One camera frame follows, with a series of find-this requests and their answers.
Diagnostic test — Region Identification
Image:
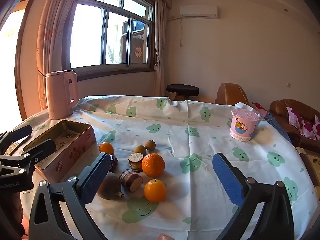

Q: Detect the printed paper sheet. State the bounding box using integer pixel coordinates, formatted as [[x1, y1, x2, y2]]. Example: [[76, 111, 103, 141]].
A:
[[54, 129, 83, 152]]

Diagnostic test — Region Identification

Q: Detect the purple wrinkled passion fruit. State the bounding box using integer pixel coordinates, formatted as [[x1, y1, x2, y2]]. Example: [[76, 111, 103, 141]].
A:
[[108, 154, 118, 172]]

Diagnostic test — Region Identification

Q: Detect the pink electric kettle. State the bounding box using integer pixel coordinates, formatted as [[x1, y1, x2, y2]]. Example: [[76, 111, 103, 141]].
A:
[[45, 70, 79, 120]]

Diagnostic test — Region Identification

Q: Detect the medium orange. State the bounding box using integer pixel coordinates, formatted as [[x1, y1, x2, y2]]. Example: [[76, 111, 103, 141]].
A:
[[144, 179, 167, 203]]

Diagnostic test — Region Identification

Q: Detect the small orange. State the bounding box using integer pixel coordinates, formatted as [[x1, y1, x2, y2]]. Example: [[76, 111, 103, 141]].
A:
[[99, 142, 115, 155]]

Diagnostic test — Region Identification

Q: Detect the dark round stool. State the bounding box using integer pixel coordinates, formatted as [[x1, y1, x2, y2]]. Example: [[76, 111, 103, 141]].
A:
[[166, 84, 199, 101]]

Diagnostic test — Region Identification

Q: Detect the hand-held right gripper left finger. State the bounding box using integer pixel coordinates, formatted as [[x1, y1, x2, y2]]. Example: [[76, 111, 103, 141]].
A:
[[29, 152, 112, 240]]

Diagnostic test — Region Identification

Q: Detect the beige patterned curtain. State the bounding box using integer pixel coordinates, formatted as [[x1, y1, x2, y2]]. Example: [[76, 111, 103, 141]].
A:
[[154, 0, 172, 97]]

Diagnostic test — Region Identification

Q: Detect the white air conditioner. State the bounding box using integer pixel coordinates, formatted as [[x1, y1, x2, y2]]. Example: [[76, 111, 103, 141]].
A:
[[180, 5, 219, 20]]

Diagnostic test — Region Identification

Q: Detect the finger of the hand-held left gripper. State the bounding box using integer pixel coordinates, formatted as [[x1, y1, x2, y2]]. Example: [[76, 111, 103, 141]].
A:
[[0, 125, 33, 154], [22, 139, 57, 163]]

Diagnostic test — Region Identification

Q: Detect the air conditioner hose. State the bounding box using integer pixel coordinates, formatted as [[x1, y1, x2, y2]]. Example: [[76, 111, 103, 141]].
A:
[[167, 17, 185, 47]]

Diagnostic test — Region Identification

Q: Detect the red cloth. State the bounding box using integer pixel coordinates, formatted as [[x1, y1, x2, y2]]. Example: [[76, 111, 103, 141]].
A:
[[252, 102, 268, 118]]

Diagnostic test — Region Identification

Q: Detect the floral red white cushion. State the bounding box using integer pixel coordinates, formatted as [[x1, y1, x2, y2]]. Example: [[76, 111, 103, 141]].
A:
[[286, 107, 304, 130], [311, 115, 320, 140], [301, 120, 317, 139]]

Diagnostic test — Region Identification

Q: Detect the brown leather armchair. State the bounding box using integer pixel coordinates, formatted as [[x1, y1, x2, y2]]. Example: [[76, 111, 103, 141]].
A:
[[215, 82, 250, 107]]

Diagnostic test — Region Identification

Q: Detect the blue plaid cloth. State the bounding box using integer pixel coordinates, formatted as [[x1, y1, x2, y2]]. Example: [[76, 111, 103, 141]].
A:
[[265, 112, 292, 143]]

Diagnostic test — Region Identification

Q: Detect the pink tin box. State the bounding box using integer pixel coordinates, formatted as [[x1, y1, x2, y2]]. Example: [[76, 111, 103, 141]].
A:
[[22, 120, 97, 183]]

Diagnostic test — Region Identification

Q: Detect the white green printed tablecloth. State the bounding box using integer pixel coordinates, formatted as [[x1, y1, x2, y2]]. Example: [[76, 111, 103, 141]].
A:
[[12, 95, 315, 240]]

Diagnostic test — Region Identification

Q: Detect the brown purple round fruit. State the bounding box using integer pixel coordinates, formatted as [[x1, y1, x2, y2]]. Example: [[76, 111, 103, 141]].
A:
[[97, 171, 125, 200]]

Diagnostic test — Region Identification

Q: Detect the pink patterned curtain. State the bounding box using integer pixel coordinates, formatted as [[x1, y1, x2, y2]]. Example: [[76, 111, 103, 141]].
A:
[[37, 0, 87, 110]]

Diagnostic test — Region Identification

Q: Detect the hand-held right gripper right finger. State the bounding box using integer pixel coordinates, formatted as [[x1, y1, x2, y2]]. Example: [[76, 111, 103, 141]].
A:
[[212, 152, 295, 240]]

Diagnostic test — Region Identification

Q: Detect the large orange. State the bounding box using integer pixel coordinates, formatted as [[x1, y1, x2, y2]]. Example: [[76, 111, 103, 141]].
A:
[[141, 153, 166, 177]]

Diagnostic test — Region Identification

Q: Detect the sliding glass window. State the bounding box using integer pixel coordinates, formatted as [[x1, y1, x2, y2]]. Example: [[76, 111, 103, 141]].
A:
[[62, 0, 155, 77]]

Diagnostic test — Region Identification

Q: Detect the brown leather sofa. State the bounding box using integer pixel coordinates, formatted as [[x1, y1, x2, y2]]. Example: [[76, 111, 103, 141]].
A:
[[269, 99, 320, 145]]

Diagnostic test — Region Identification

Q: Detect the pink cartoon cup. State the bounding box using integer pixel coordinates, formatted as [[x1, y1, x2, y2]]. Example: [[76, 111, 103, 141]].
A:
[[229, 109, 260, 142]]

